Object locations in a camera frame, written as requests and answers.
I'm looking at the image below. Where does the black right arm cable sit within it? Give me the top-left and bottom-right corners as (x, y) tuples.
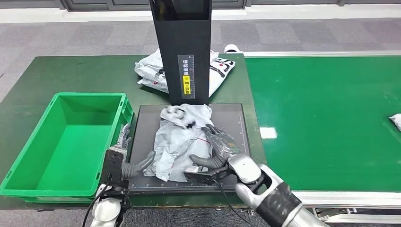
(211, 178), (258, 227)

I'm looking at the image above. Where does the black inbound scanning machine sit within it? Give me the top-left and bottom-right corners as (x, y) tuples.
(128, 0), (252, 195)

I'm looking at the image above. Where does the white parcel red truck print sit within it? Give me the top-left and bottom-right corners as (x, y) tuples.
(142, 104), (220, 183)

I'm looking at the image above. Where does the white crumpled parcel red mark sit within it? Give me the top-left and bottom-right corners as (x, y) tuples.
(138, 78), (170, 94)

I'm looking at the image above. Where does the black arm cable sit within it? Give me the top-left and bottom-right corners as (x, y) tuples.
(82, 177), (112, 227)
(211, 178), (258, 227)

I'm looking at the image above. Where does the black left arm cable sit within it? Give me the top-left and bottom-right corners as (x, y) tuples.
(82, 177), (112, 227)

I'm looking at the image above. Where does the grey parcel dark red print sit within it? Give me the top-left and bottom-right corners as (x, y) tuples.
(389, 113), (401, 132)

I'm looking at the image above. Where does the white parcel black lettering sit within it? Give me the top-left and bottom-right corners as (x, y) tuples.
(134, 48), (236, 98)

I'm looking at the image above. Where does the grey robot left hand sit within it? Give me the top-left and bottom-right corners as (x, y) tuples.
(116, 123), (157, 180)

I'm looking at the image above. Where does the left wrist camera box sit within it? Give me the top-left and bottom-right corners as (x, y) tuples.
(100, 148), (129, 189)

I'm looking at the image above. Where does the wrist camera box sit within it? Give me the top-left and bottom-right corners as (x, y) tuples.
(183, 165), (231, 186)
(100, 148), (129, 189)

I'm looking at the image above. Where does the aluminium conveyor frame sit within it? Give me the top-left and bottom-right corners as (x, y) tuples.
(243, 50), (401, 227)

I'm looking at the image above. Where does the green plastic crate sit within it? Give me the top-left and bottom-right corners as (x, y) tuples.
(0, 91), (134, 204)

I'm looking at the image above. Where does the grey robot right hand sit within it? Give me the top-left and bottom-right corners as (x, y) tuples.
(189, 124), (244, 171)

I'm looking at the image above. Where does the green conveyor belt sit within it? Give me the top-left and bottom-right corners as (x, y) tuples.
(244, 55), (401, 192)

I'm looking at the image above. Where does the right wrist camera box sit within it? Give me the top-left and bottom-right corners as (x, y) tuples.
(183, 165), (231, 186)

